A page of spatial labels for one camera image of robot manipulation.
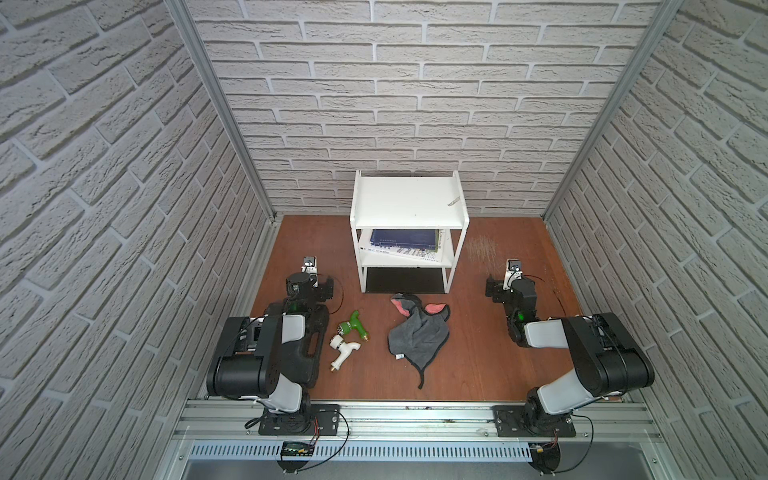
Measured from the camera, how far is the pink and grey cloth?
0.85 meters

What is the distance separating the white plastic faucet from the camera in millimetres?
830

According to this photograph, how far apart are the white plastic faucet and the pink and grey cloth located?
11 centimetres
